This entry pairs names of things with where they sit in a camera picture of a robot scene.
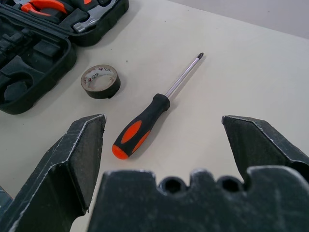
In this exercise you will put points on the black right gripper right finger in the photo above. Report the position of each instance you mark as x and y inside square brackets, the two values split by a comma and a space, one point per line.
[265, 145]

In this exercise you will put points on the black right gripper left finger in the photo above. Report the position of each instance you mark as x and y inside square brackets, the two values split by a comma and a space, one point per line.
[58, 183]

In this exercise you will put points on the black electrical tape roll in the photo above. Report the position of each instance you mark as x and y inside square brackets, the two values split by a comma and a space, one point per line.
[102, 93]

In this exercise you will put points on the black orange Phillips screwdriver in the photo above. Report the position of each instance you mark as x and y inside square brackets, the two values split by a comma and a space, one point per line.
[144, 116]

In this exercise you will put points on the black tool case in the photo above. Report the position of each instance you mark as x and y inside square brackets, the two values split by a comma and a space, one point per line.
[36, 72]

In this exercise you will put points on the steel claw hammer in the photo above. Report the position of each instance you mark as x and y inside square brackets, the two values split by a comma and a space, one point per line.
[94, 21]

